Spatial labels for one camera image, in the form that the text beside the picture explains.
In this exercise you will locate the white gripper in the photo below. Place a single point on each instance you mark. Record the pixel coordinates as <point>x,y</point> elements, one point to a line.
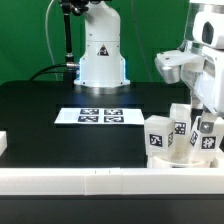
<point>201,68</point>

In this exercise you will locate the white round stool seat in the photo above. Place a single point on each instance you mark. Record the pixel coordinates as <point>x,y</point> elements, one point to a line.
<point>155,162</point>

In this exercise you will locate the white marker sheet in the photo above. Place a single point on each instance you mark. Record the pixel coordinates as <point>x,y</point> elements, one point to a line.
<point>100,116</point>

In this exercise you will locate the white U-shaped obstacle wall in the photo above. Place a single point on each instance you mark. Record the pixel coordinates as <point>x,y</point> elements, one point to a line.
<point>47,181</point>

